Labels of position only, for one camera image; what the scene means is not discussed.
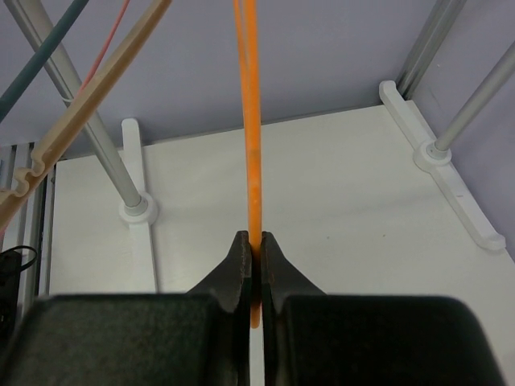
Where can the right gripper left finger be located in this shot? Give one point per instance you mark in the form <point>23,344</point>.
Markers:
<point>200,337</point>

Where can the orange hanger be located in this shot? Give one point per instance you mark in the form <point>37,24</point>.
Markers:
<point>246,22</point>

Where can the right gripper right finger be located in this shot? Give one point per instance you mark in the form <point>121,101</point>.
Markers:
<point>314,338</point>

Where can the beige hanger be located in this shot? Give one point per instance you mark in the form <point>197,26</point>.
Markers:
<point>52,146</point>

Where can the aluminium mounting rail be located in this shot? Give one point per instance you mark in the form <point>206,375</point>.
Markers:
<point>31,226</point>

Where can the white metal clothes rack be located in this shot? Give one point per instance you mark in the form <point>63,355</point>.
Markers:
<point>353,198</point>

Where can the blue hanger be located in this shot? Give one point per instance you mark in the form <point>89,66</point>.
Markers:
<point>20,83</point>

